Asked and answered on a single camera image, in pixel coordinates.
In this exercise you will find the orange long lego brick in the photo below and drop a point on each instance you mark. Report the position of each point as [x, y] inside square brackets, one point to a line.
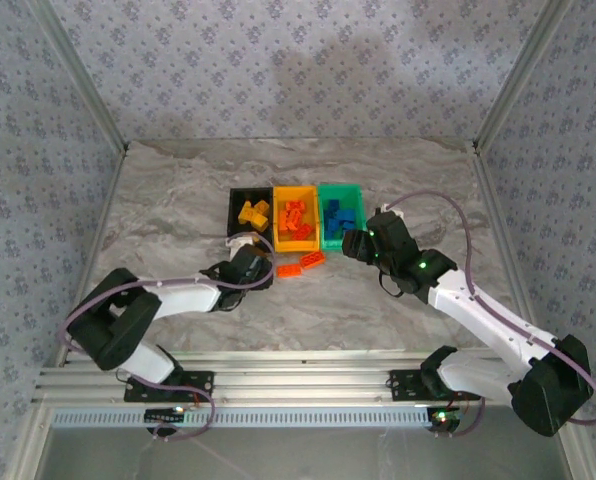
[295, 218]
[312, 259]
[289, 270]
[303, 232]
[283, 220]
[294, 205]

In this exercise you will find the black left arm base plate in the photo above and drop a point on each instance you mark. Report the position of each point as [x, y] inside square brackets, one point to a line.
[198, 387]

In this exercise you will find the small circuit board green light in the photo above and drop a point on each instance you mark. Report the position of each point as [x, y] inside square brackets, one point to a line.
[165, 414]
[443, 417]

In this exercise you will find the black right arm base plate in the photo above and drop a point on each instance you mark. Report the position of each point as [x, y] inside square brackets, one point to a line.
[403, 385]

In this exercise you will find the blue square lego brick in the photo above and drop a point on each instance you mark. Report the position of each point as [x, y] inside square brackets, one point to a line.
[332, 204]
[330, 218]
[334, 232]
[350, 226]
[347, 215]

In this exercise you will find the green plastic bin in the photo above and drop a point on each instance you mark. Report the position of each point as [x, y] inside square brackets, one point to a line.
[359, 200]

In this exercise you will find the aluminium frame post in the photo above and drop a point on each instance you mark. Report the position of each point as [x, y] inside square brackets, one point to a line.
[78, 70]
[523, 70]

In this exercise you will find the yellow-orange plastic bin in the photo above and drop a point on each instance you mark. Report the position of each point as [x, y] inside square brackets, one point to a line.
[278, 195]

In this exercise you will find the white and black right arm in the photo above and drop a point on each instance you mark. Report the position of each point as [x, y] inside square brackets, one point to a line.
[478, 310]

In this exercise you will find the black plastic bin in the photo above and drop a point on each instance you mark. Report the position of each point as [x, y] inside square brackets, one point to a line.
[233, 200]

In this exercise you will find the yellow square lego brick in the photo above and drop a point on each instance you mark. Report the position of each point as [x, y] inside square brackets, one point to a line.
[261, 223]
[263, 206]

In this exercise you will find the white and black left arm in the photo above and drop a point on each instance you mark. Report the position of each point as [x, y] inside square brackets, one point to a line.
[188, 297]

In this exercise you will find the aluminium table side rail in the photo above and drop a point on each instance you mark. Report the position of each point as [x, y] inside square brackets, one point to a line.
[95, 240]

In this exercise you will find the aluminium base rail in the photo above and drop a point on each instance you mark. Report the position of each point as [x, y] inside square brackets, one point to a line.
[298, 380]

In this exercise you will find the yellow long lego brick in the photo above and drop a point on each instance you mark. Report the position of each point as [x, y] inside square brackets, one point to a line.
[246, 214]

